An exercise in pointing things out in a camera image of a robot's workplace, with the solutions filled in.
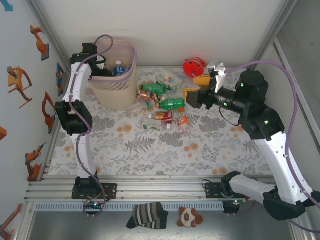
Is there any clear bottle orange cap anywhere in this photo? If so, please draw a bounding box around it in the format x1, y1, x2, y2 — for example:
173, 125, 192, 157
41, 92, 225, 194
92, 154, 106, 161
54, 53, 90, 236
177, 106, 193, 136

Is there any blue label bottle white cap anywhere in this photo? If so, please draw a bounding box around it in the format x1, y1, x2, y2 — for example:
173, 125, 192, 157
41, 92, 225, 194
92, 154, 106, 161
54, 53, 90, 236
112, 59, 127, 77

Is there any green plastic soda bottle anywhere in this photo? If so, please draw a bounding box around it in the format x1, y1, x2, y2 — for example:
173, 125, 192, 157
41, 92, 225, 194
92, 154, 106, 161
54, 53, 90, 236
138, 81, 171, 96
156, 98, 186, 112

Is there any pink translucent bin liner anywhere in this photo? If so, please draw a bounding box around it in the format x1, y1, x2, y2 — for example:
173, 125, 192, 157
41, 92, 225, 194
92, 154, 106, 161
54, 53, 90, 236
88, 38, 138, 85

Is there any beige ribbed plastic bin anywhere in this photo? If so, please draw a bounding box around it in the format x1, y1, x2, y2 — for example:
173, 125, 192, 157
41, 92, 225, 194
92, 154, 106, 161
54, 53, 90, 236
88, 38, 138, 111

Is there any red plastic toy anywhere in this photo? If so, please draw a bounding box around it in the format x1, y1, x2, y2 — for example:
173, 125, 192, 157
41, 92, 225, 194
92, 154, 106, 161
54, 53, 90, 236
183, 57, 208, 79

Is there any small red white bottle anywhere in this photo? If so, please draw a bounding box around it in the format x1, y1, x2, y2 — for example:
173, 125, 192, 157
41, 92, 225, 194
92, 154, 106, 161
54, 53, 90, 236
163, 119, 174, 133

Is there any brown copper label bottle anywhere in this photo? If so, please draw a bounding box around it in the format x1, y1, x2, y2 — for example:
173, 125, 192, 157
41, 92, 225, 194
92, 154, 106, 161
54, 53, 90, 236
136, 89, 163, 103

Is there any small orange robot sticker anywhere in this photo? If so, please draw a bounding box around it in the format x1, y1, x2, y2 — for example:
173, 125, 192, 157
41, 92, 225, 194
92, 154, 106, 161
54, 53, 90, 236
29, 24, 50, 62

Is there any clear bottle green white label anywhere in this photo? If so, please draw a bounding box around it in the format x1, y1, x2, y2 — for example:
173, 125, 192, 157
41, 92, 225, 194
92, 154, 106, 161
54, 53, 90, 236
140, 118, 166, 133

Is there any clear square plastic bottle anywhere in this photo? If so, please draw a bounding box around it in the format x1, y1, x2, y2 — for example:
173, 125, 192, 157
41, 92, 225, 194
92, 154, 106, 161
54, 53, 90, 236
125, 101, 151, 118

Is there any floral print tablecloth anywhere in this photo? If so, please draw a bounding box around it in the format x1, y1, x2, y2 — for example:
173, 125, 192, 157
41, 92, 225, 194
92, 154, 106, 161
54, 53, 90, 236
48, 66, 270, 177

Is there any orange clawed robot sticker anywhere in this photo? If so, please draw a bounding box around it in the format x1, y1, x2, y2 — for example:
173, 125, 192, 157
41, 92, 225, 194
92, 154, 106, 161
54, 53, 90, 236
7, 66, 34, 109

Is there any brown white plush toy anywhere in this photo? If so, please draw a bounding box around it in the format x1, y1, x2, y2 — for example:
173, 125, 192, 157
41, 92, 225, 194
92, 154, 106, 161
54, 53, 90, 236
177, 206, 205, 229

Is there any striped black grey sock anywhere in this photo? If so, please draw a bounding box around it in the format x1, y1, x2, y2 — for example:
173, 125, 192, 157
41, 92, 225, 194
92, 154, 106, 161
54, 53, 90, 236
126, 202, 169, 230

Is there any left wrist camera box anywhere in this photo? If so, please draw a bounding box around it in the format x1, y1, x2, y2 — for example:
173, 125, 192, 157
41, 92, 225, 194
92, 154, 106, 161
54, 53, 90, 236
96, 54, 108, 71

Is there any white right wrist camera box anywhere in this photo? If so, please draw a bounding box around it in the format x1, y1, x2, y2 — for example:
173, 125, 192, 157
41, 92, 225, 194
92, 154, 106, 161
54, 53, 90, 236
206, 59, 228, 95

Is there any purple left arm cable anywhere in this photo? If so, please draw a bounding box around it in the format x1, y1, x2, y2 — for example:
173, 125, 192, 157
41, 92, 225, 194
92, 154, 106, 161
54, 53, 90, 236
69, 34, 115, 219

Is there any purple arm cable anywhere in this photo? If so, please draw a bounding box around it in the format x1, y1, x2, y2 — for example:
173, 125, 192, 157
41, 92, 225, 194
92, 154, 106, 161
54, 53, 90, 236
69, 34, 115, 219
224, 59, 320, 234

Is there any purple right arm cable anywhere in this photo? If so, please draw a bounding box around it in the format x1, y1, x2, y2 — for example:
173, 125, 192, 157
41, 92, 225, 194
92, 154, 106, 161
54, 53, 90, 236
224, 59, 320, 234

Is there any blue orange wall sticker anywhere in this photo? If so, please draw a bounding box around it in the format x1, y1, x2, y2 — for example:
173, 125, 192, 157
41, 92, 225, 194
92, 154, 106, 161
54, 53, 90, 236
56, 62, 66, 97

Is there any aluminium frame post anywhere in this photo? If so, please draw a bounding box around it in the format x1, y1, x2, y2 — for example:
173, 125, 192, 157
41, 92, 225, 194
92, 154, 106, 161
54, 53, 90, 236
247, 0, 300, 74
28, 0, 76, 76

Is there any blue gantry wall sticker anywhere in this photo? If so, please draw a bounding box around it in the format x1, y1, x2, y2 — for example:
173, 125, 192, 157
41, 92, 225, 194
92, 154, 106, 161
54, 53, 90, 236
0, 0, 15, 13

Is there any aluminium frame rail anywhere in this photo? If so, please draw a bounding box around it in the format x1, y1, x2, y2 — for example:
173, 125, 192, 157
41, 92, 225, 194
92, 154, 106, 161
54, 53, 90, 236
24, 175, 276, 202

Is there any white perforated cable tray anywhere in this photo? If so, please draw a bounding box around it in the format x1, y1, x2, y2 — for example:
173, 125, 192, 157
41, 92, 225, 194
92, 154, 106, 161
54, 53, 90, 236
34, 202, 225, 212

